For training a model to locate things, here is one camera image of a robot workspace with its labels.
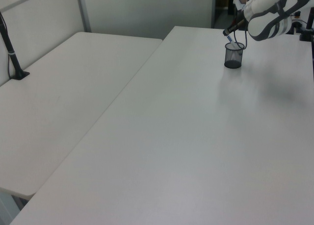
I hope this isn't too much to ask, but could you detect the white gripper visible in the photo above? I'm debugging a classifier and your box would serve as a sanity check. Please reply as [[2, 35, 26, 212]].
[[223, 0, 259, 37]]

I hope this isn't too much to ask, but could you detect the blue and white marker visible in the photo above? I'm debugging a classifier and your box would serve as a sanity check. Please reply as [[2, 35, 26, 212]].
[[222, 30, 241, 54]]

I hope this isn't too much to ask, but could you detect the black office chair back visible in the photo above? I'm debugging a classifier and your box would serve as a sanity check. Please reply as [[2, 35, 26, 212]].
[[227, 0, 240, 15]]

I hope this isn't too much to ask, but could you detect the black mesh pen cup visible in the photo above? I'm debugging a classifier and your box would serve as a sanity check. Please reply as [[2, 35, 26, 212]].
[[223, 41, 246, 69]]

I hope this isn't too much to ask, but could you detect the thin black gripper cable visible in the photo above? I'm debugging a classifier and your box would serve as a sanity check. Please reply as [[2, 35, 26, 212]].
[[233, 28, 248, 50]]

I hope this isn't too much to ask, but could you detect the black clamp camera mount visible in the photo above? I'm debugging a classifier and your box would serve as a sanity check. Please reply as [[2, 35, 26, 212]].
[[298, 8, 314, 42]]

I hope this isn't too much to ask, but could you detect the grey metal partition post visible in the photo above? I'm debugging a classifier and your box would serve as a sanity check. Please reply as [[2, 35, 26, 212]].
[[76, 0, 92, 33]]

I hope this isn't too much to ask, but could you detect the black camera stand pole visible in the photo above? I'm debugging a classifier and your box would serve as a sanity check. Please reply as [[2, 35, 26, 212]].
[[0, 11, 30, 81]]

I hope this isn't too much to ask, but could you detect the black cable on pole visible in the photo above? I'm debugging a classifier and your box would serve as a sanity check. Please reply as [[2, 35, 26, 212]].
[[0, 13, 13, 78]]

